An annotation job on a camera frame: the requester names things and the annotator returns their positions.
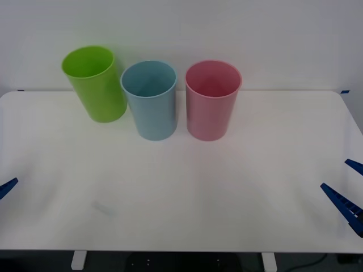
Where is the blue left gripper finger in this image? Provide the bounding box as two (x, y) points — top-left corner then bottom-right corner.
(0, 177), (19, 200)

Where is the pink plastic bin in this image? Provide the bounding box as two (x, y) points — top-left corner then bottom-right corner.
(184, 59), (243, 142)

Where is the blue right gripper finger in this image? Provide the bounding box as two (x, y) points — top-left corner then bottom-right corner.
(344, 159), (363, 174)
(320, 183), (363, 238)

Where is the white table leg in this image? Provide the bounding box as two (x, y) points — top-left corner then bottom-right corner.
(71, 250), (87, 270)
(261, 252), (277, 272)

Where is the pale blue plastic bin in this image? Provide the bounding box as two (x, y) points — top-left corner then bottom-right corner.
(120, 59), (178, 141)

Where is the black floor cable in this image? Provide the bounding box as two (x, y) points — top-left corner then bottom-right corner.
(279, 253), (327, 271)

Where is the yellow-green plastic bin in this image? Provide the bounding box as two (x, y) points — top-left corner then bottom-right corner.
(60, 45), (128, 124)

